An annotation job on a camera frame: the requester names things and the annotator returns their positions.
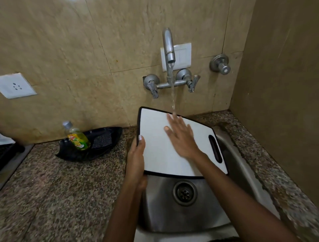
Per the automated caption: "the person's left hand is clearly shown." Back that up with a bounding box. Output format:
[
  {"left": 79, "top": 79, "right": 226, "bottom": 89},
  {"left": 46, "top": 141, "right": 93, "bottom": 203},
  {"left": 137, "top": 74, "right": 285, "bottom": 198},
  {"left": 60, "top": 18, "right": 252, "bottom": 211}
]
[{"left": 125, "top": 135, "right": 148, "bottom": 191}]

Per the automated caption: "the person's right hand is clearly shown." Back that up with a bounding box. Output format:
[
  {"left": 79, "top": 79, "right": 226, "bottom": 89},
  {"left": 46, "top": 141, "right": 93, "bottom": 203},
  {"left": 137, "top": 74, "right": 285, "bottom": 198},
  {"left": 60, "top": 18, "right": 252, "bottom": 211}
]
[{"left": 164, "top": 113, "right": 203, "bottom": 160}]

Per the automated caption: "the white black-edged cutting board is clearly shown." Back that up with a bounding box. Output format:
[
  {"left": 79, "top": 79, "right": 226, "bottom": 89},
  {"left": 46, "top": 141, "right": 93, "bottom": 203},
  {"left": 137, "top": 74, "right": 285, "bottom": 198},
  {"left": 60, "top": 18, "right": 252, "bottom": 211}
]
[{"left": 136, "top": 106, "right": 229, "bottom": 179}]

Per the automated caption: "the person's left forearm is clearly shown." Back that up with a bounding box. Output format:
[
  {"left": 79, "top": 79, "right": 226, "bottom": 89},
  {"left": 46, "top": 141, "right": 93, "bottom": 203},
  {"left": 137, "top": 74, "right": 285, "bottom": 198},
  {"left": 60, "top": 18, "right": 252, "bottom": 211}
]
[{"left": 102, "top": 178, "right": 147, "bottom": 242}]

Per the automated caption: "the person's right forearm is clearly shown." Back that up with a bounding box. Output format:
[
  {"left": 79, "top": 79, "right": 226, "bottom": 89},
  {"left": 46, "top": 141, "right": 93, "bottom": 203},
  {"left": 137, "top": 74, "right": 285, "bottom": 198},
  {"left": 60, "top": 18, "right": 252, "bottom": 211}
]
[{"left": 192, "top": 153, "right": 299, "bottom": 242}]

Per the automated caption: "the dark scrub sponge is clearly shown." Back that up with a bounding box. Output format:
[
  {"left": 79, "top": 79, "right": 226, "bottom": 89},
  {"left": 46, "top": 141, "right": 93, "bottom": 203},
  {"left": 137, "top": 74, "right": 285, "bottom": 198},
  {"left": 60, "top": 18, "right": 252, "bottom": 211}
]
[{"left": 91, "top": 135, "right": 113, "bottom": 149}]

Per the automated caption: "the black plastic tray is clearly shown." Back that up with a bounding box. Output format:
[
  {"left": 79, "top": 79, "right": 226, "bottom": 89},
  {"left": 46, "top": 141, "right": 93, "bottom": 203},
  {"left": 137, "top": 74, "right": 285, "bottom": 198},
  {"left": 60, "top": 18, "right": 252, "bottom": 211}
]
[{"left": 55, "top": 127, "right": 123, "bottom": 162}]

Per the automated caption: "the round sink drain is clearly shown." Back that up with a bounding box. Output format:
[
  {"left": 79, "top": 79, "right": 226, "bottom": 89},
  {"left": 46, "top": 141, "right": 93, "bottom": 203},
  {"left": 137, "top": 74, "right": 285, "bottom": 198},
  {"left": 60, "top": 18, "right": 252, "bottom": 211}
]
[{"left": 173, "top": 180, "right": 198, "bottom": 207}]

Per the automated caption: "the green dish soap bottle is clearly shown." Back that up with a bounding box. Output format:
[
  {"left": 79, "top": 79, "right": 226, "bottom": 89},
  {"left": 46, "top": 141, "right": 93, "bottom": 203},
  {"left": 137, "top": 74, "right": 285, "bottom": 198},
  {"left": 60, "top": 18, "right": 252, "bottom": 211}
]
[{"left": 62, "top": 121, "right": 91, "bottom": 151}]

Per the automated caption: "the stainless steel sink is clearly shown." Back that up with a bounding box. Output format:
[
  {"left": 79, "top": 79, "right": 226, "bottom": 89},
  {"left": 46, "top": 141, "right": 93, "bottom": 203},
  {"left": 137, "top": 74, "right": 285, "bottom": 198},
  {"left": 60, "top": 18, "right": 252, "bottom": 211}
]
[{"left": 135, "top": 126, "right": 281, "bottom": 242}]

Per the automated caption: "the black stove edge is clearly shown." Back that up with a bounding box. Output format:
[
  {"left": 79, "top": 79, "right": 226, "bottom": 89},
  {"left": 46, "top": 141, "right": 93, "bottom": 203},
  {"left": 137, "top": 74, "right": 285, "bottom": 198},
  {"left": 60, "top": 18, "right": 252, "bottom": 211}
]
[{"left": 0, "top": 143, "right": 26, "bottom": 171}]

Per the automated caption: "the chrome wall faucet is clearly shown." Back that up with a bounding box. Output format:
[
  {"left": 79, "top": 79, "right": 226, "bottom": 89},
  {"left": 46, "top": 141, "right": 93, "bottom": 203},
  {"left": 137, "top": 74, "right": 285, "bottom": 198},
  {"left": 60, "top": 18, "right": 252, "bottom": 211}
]
[{"left": 143, "top": 28, "right": 201, "bottom": 99}]

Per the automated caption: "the white switch plate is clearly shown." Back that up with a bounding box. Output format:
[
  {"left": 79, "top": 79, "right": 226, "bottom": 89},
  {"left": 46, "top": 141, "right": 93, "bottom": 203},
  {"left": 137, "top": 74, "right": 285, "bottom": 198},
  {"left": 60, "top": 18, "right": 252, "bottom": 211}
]
[{"left": 160, "top": 43, "right": 192, "bottom": 72}]

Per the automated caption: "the chrome wall valve knob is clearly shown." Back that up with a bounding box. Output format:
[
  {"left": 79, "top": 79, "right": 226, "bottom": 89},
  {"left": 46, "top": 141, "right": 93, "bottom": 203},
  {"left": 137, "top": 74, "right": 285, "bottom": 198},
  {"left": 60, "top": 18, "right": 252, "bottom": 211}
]
[{"left": 209, "top": 54, "right": 231, "bottom": 75}]

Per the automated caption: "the white wall socket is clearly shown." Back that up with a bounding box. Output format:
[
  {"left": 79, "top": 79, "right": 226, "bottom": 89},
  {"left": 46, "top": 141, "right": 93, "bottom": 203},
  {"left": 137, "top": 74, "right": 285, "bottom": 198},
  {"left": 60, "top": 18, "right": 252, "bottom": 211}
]
[{"left": 0, "top": 72, "right": 38, "bottom": 99}]

